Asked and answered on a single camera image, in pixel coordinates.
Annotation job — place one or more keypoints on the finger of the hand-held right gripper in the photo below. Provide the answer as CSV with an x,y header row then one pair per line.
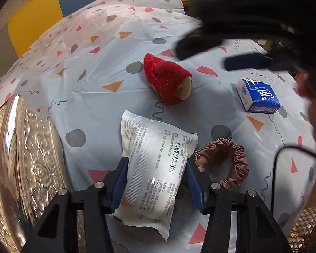
x,y
197,46
245,62

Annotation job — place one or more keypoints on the white printed plastic packet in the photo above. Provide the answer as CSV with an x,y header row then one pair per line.
x,y
152,163

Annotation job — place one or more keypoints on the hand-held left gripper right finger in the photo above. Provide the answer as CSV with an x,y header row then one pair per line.
x,y
196,189

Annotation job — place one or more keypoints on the red fuzzy sock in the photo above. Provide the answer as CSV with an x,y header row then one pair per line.
x,y
166,79

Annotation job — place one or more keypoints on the blue tissue pack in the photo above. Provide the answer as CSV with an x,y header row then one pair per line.
x,y
258,95

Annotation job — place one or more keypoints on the grey headboard panel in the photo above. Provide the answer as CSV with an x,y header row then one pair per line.
x,y
0,37

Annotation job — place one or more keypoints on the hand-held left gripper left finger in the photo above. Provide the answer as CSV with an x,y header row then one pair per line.
x,y
118,187

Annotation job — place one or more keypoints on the gold embossed tray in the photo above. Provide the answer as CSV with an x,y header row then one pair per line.
x,y
29,150

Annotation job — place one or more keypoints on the brown satin scrunchie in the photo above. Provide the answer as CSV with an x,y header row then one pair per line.
x,y
237,163

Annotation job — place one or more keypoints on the yellow headboard panel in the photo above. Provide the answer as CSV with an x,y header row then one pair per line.
x,y
34,18

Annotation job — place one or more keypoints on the dark mesh basket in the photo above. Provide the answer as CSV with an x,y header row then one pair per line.
x,y
305,229

